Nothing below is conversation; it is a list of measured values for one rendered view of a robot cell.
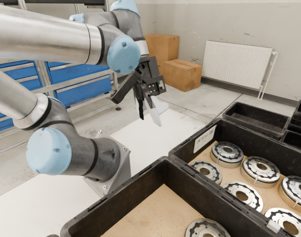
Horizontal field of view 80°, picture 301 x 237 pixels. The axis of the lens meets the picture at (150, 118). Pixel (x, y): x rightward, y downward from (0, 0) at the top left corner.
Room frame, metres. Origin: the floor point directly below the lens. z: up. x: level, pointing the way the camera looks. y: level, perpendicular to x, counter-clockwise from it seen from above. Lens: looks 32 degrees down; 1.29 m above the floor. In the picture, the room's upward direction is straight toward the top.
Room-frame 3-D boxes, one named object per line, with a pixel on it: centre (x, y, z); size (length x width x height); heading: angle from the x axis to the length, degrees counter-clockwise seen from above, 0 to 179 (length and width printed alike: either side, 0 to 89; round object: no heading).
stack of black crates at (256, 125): (1.15, -0.79, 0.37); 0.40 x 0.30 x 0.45; 48
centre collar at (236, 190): (0.29, -0.24, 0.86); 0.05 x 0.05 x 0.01
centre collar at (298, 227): (0.21, -0.31, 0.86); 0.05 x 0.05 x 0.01
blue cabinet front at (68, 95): (2.00, 0.76, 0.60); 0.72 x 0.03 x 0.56; 138
